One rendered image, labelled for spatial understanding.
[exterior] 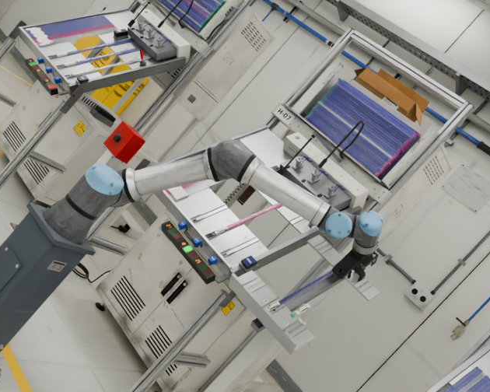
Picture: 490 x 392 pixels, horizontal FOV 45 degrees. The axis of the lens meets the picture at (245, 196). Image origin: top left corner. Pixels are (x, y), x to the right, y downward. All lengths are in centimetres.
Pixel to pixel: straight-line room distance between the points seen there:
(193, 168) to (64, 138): 177
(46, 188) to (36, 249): 169
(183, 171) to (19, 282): 60
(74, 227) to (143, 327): 109
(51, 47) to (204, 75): 89
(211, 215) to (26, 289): 89
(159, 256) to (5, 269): 109
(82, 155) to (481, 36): 290
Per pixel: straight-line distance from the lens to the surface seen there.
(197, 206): 251
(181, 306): 273
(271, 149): 285
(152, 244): 290
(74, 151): 347
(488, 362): 238
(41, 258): 185
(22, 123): 389
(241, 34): 368
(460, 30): 471
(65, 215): 185
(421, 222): 414
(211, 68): 365
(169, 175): 191
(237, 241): 238
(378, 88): 323
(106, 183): 182
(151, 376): 241
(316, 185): 261
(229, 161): 174
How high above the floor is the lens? 116
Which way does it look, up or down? 5 degrees down
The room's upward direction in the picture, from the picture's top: 42 degrees clockwise
